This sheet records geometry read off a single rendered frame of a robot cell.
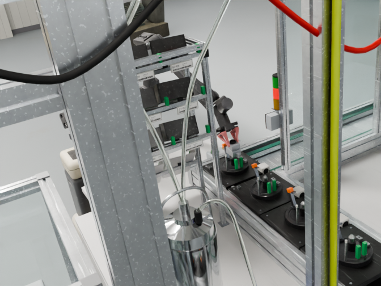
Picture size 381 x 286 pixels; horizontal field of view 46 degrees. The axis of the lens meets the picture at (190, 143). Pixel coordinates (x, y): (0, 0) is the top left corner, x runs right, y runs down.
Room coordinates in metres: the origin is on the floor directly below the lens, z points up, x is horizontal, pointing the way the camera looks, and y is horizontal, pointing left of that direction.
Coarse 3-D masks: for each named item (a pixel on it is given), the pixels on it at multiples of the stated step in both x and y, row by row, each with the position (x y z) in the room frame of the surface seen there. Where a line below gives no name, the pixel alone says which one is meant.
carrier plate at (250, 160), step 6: (246, 156) 1.95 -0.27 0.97; (252, 162) 1.88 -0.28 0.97; (258, 162) 1.87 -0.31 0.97; (204, 168) 1.89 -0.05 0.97; (252, 168) 1.83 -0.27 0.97; (210, 174) 1.83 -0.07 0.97; (222, 174) 1.81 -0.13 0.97; (240, 174) 1.79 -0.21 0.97; (246, 174) 1.78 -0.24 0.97; (252, 174) 1.77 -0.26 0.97; (222, 180) 1.76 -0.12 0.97; (228, 180) 1.75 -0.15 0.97; (234, 180) 1.74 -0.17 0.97; (240, 180) 1.73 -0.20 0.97; (246, 180) 1.74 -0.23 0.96; (228, 186) 1.70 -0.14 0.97
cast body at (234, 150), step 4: (232, 140) 1.86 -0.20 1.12; (232, 144) 1.84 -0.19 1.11; (236, 144) 1.84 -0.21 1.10; (228, 148) 1.85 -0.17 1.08; (232, 148) 1.83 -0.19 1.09; (236, 148) 1.84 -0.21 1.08; (228, 152) 1.85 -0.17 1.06; (232, 152) 1.82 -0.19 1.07; (236, 152) 1.83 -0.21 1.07; (240, 152) 1.84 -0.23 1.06; (232, 156) 1.82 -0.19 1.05; (236, 156) 1.82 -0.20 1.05
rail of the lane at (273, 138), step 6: (264, 138) 2.13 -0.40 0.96; (270, 138) 2.12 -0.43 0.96; (276, 138) 2.12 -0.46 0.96; (246, 144) 2.09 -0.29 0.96; (252, 144) 2.09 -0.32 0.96; (258, 144) 2.08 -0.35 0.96; (264, 144) 2.09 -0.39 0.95; (240, 150) 2.04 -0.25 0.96; (246, 150) 2.04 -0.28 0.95; (252, 150) 2.07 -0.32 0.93; (222, 156) 2.00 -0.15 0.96; (204, 162) 1.97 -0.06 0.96; (210, 162) 1.96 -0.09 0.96; (192, 168) 1.93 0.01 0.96; (192, 174) 1.92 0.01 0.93; (192, 180) 1.91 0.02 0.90
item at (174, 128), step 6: (174, 120) 1.60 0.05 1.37; (180, 120) 1.60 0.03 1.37; (192, 120) 1.61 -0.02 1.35; (162, 126) 1.61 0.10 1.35; (168, 126) 1.59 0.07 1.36; (174, 126) 1.59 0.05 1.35; (180, 126) 1.59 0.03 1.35; (192, 126) 1.60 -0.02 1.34; (162, 132) 1.64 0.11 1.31; (168, 132) 1.57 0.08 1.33; (174, 132) 1.58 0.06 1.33; (180, 132) 1.58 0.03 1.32; (192, 132) 1.59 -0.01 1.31; (198, 132) 1.59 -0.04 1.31; (168, 138) 1.56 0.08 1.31
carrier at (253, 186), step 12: (252, 180) 1.72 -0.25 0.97; (264, 180) 1.61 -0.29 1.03; (276, 180) 1.66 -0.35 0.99; (240, 192) 1.64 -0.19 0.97; (252, 192) 1.60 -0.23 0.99; (264, 192) 1.58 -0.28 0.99; (276, 192) 1.57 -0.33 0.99; (300, 192) 1.55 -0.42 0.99; (252, 204) 1.54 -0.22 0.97; (264, 204) 1.53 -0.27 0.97; (276, 204) 1.51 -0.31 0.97
